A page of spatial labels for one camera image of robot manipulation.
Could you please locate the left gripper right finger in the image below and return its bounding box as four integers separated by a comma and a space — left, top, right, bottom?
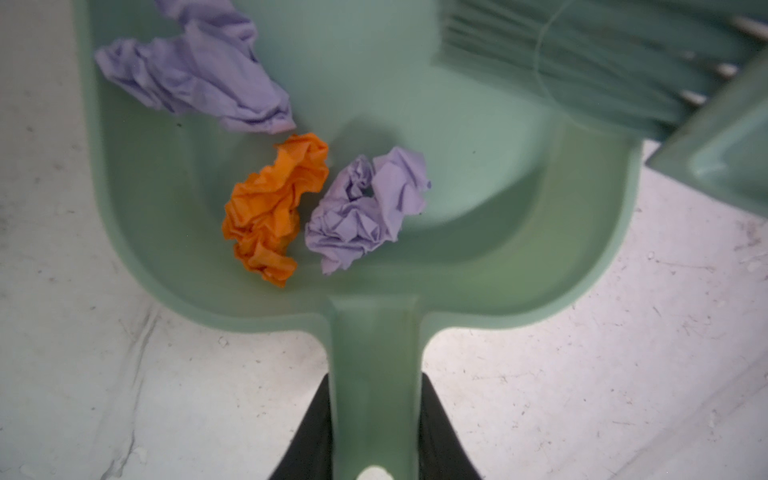
418, 373, 481, 480

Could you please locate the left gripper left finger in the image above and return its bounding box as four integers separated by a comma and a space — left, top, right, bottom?
269, 375, 332, 480

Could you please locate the green plastic dustpan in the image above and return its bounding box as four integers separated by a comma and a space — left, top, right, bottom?
73, 1, 641, 479

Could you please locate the green hand brush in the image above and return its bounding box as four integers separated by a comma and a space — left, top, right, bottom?
438, 1, 767, 216

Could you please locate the orange scrap far left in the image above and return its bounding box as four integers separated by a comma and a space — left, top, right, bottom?
221, 133, 329, 287

